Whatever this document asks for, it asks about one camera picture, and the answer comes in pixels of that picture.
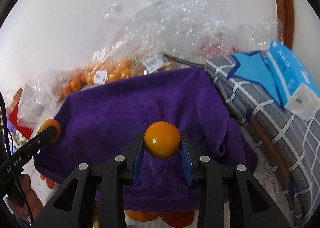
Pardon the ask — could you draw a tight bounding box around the small orange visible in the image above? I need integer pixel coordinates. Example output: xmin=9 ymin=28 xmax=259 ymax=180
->
xmin=144 ymin=121 xmax=181 ymax=160
xmin=41 ymin=119 xmax=61 ymax=143

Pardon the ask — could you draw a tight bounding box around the person's left hand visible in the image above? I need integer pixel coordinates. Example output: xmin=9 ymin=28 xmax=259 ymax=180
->
xmin=5 ymin=174 xmax=43 ymax=226

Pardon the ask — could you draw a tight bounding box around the red paper shopping bag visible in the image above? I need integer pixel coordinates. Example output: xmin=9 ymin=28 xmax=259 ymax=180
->
xmin=7 ymin=102 xmax=34 ymax=140

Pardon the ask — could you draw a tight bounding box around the fruit print tablecloth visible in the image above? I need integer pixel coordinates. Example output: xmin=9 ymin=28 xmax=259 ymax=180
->
xmin=15 ymin=107 xmax=298 ymax=228

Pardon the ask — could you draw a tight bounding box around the white plastic bag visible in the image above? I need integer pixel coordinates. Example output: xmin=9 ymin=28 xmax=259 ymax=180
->
xmin=17 ymin=81 xmax=56 ymax=129

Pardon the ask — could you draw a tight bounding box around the brown paper shopping bag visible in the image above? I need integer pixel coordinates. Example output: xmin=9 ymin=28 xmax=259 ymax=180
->
xmin=5 ymin=88 xmax=23 ymax=114

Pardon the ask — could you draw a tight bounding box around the purple towel-lined tray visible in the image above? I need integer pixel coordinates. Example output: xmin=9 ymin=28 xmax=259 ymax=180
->
xmin=33 ymin=66 xmax=259 ymax=212

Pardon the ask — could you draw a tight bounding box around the grey checked folded cloth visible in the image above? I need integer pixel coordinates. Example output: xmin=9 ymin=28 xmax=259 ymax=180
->
xmin=205 ymin=56 xmax=319 ymax=227

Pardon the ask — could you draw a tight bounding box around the bag of small oranges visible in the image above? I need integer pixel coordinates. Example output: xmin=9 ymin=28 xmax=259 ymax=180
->
xmin=52 ymin=57 xmax=148 ymax=103

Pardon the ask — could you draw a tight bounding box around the blue tissue pack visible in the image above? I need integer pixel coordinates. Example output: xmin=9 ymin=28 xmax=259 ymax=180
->
xmin=265 ymin=41 xmax=319 ymax=121

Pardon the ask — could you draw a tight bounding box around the clear plastic bag pile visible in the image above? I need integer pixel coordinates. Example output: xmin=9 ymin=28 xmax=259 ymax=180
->
xmin=92 ymin=0 xmax=283 ymax=65

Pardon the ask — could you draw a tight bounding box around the brown wooden door frame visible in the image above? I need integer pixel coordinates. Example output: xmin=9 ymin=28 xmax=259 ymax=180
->
xmin=276 ymin=0 xmax=295 ymax=49

